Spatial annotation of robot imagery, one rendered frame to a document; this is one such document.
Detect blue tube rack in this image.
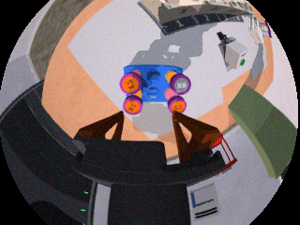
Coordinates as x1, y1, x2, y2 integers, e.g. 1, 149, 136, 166
124, 65, 183, 102

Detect grey flat mat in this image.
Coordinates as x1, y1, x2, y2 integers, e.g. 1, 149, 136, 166
67, 0, 267, 140

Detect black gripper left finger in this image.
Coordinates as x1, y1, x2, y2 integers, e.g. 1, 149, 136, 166
76, 111, 125, 140

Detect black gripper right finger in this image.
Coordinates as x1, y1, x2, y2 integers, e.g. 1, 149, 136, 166
172, 111, 221, 163

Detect white tube rack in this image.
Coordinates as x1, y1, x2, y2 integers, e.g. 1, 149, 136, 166
248, 17, 263, 44

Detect tube with pink liquid and purple cap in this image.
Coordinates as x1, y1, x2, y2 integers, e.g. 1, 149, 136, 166
164, 87, 187, 113

